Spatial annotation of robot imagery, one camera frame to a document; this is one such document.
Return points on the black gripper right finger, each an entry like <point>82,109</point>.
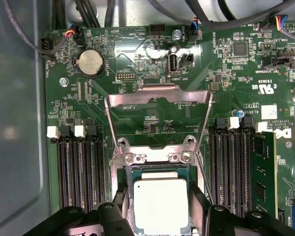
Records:
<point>226,223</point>

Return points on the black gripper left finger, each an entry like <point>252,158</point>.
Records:
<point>110,221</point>

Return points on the silver cpu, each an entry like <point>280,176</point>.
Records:
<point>159,204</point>

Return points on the metal socket cover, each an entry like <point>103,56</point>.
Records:
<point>127,99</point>

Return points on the cpu socket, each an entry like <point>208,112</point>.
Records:
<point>119,174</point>

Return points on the green ram stick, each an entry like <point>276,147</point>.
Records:
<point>265,172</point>

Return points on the silver cylindrical capacitor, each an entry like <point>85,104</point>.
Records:
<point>239,113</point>

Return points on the white board label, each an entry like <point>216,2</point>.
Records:
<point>269,112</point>

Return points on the silver screw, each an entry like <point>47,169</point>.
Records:
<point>63,81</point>

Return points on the grey pc case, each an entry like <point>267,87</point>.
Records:
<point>14,98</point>

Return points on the silver coin battery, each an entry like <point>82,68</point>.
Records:
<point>91,63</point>

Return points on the green motherboard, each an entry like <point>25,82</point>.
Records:
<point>199,61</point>

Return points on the black fan connector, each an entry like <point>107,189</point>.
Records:
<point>187,59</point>

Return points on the silver usb port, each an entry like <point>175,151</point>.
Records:
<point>173,63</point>

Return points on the black square chip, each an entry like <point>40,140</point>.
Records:
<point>239,49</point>

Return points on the black pin header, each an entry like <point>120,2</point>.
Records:
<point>157,29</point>

